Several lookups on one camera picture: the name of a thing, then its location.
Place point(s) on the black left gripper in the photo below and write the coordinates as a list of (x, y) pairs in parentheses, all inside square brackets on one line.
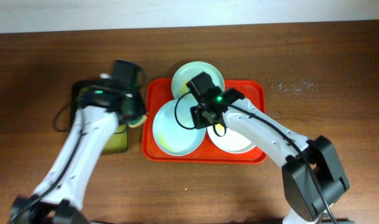
[(132, 109)]

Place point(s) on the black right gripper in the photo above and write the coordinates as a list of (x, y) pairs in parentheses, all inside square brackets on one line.
[(195, 120)]

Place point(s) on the yellow green scrub sponge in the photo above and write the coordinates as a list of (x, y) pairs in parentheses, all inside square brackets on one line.
[(137, 122)]

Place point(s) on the light blue plate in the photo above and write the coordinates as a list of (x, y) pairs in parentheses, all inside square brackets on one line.
[(169, 136)]

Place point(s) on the mint green plate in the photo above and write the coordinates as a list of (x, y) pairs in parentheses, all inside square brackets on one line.
[(188, 71)]

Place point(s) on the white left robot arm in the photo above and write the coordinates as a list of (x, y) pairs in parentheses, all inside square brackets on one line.
[(59, 197)]

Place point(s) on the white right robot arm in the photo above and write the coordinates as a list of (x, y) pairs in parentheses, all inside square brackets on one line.
[(313, 175)]

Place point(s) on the red plastic tray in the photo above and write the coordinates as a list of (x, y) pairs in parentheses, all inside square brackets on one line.
[(158, 93)]

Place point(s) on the black tray with yellow liquid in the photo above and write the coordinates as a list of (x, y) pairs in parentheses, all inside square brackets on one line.
[(118, 143)]

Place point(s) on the cream white plate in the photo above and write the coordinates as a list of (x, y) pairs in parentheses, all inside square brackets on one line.
[(228, 140)]

